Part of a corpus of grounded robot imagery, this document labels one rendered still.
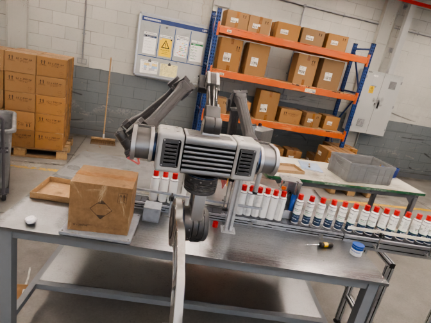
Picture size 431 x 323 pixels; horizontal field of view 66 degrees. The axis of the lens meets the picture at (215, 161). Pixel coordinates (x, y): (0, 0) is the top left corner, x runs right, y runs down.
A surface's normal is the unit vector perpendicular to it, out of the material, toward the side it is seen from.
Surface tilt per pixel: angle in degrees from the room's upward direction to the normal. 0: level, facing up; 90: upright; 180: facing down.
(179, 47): 89
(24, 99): 89
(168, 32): 90
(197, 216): 90
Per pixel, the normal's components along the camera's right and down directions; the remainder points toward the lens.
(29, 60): 0.27, 0.33
